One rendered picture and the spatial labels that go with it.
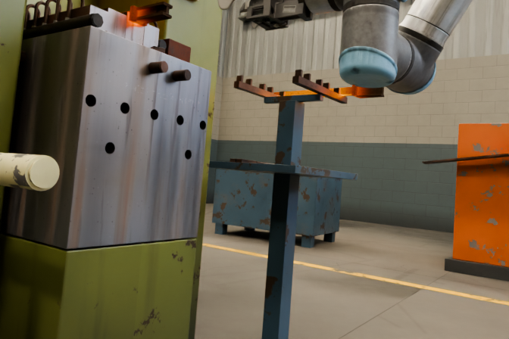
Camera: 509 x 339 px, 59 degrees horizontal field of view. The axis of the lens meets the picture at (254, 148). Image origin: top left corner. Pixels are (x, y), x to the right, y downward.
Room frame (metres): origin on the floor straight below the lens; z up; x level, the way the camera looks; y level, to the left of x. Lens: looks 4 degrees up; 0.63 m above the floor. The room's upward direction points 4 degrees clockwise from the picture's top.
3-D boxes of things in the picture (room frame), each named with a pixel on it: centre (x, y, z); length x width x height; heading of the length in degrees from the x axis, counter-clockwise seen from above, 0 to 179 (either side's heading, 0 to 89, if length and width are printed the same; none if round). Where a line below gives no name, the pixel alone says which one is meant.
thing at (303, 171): (1.41, -0.11, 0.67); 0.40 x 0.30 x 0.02; 143
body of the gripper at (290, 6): (0.81, -0.03, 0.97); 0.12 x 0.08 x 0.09; 55
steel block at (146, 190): (1.19, 0.47, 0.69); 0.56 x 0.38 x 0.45; 55
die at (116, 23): (1.14, 0.49, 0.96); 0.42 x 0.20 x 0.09; 55
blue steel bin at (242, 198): (5.08, -0.31, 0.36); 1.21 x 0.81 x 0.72; 61
